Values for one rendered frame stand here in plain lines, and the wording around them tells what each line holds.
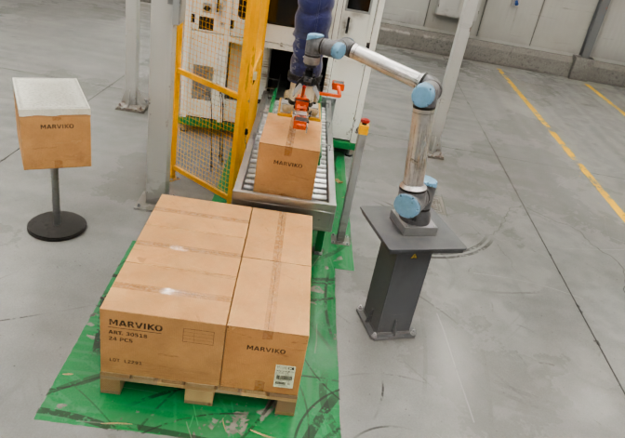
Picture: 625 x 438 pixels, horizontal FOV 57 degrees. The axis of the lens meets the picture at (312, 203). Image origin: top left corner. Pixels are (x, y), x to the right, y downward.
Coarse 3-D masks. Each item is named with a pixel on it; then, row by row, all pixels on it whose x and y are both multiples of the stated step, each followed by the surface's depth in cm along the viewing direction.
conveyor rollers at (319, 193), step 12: (276, 108) 565; (324, 108) 584; (264, 120) 525; (324, 120) 552; (324, 132) 528; (252, 156) 452; (324, 156) 473; (252, 168) 430; (324, 168) 456; (252, 180) 413; (324, 180) 432; (312, 192) 416; (324, 192) 416
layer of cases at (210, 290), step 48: (144, 240) 326; (192, 240) 333; (240, 240) 342; (288, 240) 350; (144, 288) 288; (192, 288) 294; (240, 288) 300; (288, 288) 307; (144, 336) 278; (192, 336) 277; (240, 336) 277; (288, 336) 276; (240, 384) 291; (288, 384) 291
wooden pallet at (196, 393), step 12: (108, 372) 289; (108, 384) 292; (120, 384) 293; (156, 384) 292; (168, 384) 292; (180, 384) 292; (192, 384) 292; (204, 384) 292; (192, 396) 296; (204, 396) 295; (252, 396) 295; (264, 396) 295; (276, 396) 295; (288, 396) 295; (276, 408) 299; (288, 408) 299
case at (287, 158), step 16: (272, 128) 398; (288, 128) 403; (320, 128) 413; (272, 144) 374; (288, 144) 378; (304, 144) 382; (320, 144) 387; (272, 160) 379; (288, 160) 379; (304, 160) 378; (256, 176) 385; (272, 176) 384; (288, 176) 384; (304, 176) 384; (272, 192) 390; (288, 192) 390; (304, 192) 389
